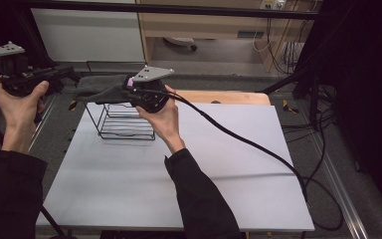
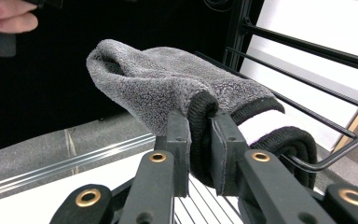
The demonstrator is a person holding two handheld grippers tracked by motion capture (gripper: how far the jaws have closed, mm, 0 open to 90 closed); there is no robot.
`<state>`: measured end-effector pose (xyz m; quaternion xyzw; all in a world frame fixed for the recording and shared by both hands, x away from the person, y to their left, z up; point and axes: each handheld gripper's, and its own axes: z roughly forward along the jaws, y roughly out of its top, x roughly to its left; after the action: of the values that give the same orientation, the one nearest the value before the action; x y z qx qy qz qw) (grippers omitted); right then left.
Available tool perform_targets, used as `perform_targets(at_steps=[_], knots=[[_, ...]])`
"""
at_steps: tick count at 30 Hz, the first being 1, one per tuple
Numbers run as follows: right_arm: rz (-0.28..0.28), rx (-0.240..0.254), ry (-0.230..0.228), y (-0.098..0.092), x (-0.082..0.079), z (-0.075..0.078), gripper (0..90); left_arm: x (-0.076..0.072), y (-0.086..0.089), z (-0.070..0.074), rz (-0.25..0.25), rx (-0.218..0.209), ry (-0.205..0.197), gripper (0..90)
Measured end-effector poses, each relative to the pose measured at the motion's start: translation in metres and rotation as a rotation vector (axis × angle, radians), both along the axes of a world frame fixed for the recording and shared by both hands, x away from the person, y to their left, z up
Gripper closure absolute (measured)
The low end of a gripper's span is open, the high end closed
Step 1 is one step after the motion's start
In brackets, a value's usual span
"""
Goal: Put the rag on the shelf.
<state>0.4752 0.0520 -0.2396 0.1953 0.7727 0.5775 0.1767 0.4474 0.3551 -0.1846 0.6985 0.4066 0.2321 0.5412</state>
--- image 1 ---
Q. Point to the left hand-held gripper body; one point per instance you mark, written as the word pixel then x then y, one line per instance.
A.
pixel 13 79

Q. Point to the person's left hand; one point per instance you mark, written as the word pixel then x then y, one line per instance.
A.
pixel 20 109

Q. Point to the aluminium floor rail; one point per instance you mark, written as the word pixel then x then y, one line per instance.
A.
pixel 46 116
pixel 341 186

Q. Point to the black metal frame bar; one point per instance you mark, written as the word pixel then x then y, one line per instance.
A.
pixel 179 10

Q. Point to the person's right hand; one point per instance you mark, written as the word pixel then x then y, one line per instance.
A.
pixel 165 121

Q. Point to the wooden table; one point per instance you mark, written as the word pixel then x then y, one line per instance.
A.
pixel 232 97

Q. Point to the white cabinet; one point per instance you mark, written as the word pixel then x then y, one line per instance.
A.
pixel 86 36

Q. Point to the white table mat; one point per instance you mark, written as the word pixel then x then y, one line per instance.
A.
pixel 238 166

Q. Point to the white power strip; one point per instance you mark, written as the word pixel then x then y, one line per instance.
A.
pixel 272 4

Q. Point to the office chair base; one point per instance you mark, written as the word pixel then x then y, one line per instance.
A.
pixel 180 42

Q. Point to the light wooden desk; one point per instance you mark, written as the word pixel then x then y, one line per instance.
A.
pixel 209 26

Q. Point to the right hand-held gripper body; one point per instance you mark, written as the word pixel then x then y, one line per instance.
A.
pixel 151 96

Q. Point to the black metal frame leg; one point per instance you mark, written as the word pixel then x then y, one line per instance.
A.
pixel 36 43
pixel 288 81

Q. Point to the dark grey towel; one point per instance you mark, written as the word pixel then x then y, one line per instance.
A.
pixel 101 89

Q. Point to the yellow black tape strip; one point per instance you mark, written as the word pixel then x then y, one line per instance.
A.
pixel 73 105
pixel 289 107

